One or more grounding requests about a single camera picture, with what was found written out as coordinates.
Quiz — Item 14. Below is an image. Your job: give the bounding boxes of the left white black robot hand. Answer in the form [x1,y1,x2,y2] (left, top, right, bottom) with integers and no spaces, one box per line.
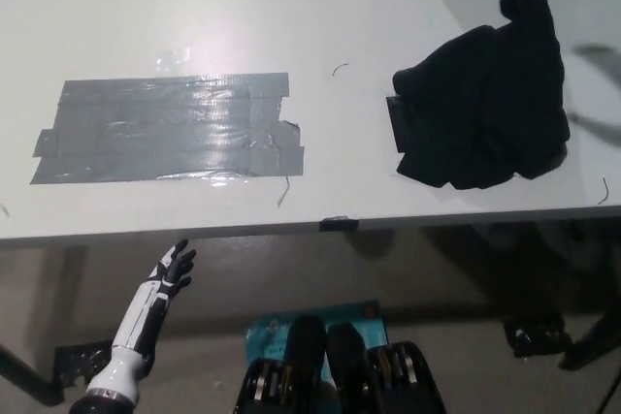
[147,239,198,304]

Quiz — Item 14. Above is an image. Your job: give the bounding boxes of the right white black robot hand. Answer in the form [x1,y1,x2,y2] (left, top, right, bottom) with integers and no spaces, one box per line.
[570,42,621,142]

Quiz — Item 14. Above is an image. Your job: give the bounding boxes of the black t-shirt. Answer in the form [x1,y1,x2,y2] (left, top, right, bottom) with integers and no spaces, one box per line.
[391,0,572,192]

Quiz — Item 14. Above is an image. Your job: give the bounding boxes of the black tape patch on desk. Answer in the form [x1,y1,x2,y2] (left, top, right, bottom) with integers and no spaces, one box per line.
[385,93,414,156]

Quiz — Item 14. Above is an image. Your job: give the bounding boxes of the teal cardboard box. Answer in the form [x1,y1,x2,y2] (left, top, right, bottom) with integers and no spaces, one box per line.
[244,300,390,382]

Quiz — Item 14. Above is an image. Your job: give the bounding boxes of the thin grey thread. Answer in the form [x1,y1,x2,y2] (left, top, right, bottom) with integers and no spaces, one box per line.
[275,175,292,207]

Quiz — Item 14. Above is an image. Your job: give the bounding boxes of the small black tape strip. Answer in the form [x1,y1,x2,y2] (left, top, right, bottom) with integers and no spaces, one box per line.
[319,213,361,233]

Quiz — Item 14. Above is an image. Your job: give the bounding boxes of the black table leg foot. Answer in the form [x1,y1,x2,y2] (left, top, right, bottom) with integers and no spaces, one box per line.
[0,341,67,409]

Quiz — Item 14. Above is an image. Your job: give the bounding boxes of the clear tape piece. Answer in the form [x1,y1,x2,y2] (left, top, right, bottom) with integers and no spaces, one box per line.
[153,45,193,72]

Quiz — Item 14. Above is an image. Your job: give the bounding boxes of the grey duct tape patch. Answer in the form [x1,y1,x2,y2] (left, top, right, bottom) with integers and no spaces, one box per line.
[29,72,307,187]

